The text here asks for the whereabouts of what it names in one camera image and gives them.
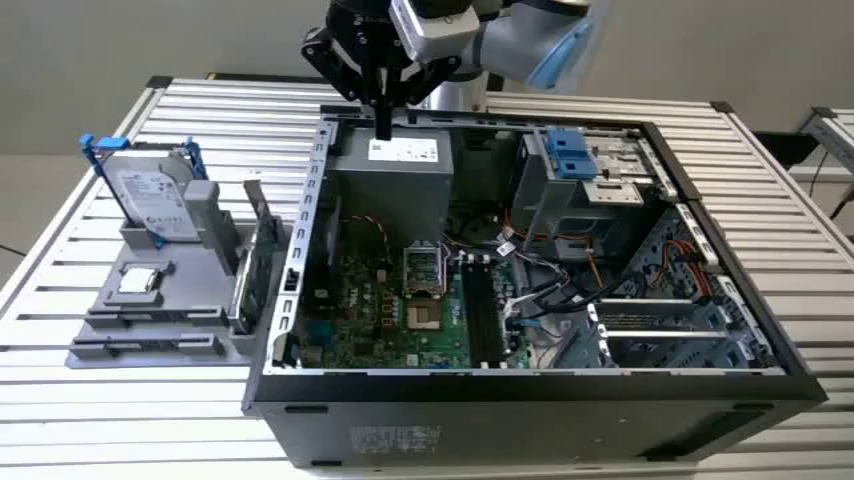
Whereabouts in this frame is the CPU socket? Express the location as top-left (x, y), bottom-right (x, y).
top-left (406, 295), bottom-right (446, 332)

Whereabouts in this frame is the green motherboard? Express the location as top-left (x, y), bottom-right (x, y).
top-left (297, 239), bottom-right (536, 370)

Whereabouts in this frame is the hard disk in blue carrier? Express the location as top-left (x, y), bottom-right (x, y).
top-left (78, 132), bottom-right (210, 250)

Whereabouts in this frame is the grey parts rack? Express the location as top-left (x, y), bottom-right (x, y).
top-left (65, 179), bottom-right (295, 370)

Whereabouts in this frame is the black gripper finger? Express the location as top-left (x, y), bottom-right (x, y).
top-left (383, 55), bottom-right (462, 140)
top-left (299, 29), bottom-right (386, 140)

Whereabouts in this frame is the thin orange wire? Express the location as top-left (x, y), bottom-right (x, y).
top-left (504, 207), bottom-right (606, 290)

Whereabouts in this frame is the black wire bundle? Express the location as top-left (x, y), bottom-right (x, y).
top-left (506, 259), bottom-right (646, 321)

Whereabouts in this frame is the green graphics card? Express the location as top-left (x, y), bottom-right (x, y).
top-left (230, 179), bottom-right (286, 334)

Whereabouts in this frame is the blue plastic drive latch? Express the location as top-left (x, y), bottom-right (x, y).
top-left (544, 128), bottom-right (600, 180)

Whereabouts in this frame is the black rectangular object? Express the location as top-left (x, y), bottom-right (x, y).
top-left (753, 130), bottom-right (821, 166)

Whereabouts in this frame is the metal socket cover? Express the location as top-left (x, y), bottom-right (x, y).
top-left (404, 242), bottom-right (448, 297)

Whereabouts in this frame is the silver CPU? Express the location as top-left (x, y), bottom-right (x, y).
top-left (117, 267), bottom-right (166, 294)

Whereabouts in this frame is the aluminium frame table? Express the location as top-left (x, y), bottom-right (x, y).
top-left (786, 105), bottom-right (854, 182)

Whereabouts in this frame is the black RAM slot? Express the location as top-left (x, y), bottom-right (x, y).
top-left (480, 262), bottom-right (498, 365)
top-left (464, 262), bottom-right (481, 365)
top-left (488, 262), bottom-right (506, 365)
top-left (472, 262), bottom-right (490, 365)

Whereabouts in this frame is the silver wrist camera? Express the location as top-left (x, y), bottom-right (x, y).
top-left (390, 0), bottom-right (484, 64)

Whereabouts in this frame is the black PC case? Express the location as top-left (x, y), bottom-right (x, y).
top-left (239, 103), bottom-right (831, 470)

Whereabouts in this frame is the grey power supply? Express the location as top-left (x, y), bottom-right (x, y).
top-left (330, 127), bottom-right (456, 241)

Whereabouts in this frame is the orange yellow power wire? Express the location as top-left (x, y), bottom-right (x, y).
top-left (657, 239), bottom-right (717, 306)

